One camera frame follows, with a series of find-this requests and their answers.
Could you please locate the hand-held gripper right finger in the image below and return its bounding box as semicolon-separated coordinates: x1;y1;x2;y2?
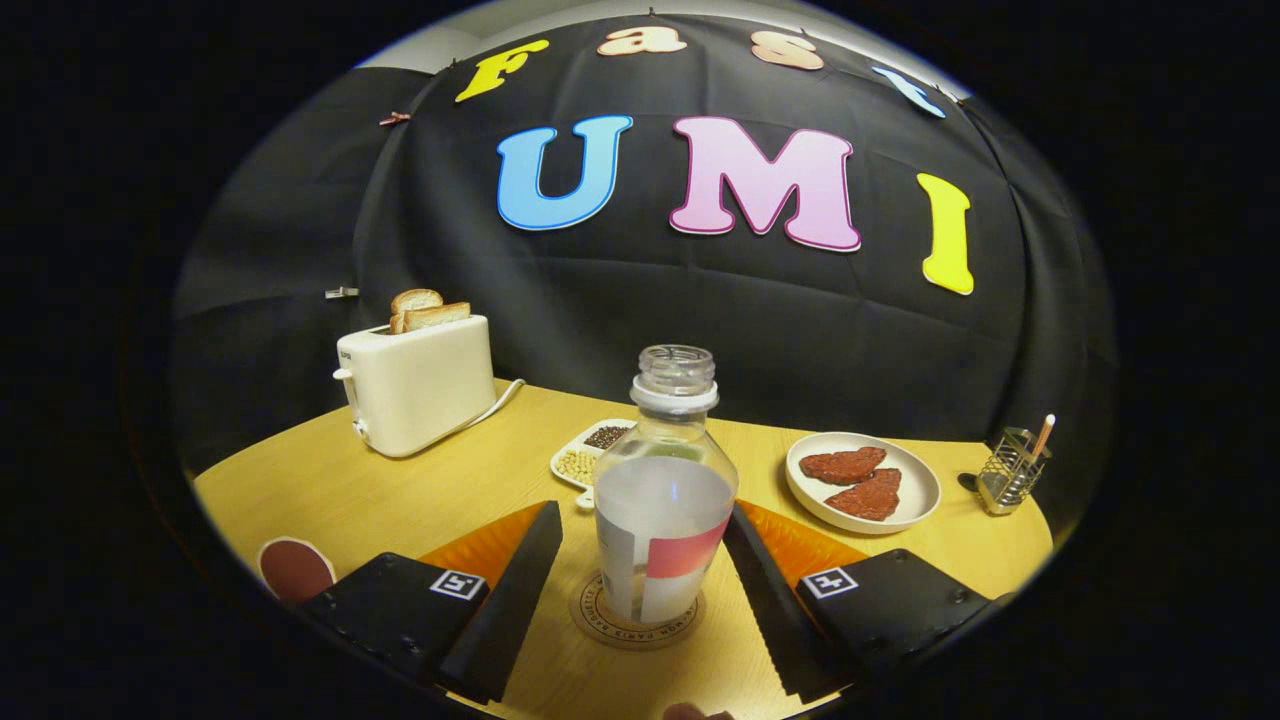
722;500;1011;703

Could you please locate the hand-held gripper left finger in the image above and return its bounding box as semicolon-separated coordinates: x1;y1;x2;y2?
297;500;564;704

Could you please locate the round wooden coaster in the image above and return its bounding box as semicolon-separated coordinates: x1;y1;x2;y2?
570;570;707;651

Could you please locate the clear juice bottle red label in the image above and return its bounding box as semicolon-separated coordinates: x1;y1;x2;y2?
594;345;739;626

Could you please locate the cream cup wooden handle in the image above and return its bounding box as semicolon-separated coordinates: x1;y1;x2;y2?
258;537;337;606

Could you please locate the red meat patty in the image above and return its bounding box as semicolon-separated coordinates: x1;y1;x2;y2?
825;468;902;522
799;446;888;487

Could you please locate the wooden table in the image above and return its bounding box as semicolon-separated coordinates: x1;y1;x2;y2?
192;378;1056;720

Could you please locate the white divided grain dish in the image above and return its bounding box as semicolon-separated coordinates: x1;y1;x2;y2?
549;418;636;511

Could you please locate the white round plate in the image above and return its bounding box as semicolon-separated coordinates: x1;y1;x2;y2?
785;431;942;535

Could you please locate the cream toaster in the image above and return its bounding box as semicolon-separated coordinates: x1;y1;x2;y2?
333;315;498;459

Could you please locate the black backdrop cloth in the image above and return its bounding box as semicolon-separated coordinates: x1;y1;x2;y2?
170;12;1116;541

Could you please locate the toast slice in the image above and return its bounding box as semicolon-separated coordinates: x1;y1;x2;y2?
390;288;444;334
402;302;472;334

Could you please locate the white toaster cable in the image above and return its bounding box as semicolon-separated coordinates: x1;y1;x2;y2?
455;378;526;433

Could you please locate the metal wire holder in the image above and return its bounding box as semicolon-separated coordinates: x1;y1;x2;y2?
976;427;1051;516

